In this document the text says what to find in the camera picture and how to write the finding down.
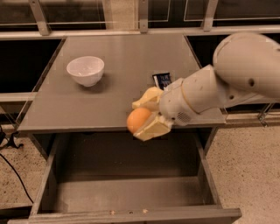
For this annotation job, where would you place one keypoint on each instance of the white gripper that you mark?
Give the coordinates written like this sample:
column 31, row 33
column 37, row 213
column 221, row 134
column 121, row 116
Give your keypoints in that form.
column 174, row 102

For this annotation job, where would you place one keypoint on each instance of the orange fruit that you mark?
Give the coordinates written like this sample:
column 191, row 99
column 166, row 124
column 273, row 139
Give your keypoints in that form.
column 137, row 118

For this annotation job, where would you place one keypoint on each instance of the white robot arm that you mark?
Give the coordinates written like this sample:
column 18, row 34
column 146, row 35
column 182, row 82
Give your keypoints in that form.
column 245, row 65

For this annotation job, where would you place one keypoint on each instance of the grey open top drawer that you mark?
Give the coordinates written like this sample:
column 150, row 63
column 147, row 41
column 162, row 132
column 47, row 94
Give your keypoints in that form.
column 112, row 178

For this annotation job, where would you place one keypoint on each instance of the grey counter cabinet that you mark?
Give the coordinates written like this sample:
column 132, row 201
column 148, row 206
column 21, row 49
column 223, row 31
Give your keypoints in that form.
column 95, row 117

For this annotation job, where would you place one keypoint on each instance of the dark blue snack bar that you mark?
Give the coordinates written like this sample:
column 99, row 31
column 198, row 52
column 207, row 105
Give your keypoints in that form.
column 162, row 80

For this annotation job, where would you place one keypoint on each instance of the white ceramic bowl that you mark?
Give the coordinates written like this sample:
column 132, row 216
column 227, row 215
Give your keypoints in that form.
column 86, row 70

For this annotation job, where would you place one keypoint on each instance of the metal window railing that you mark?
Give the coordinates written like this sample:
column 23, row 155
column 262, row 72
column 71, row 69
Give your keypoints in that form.
column 56, row 19

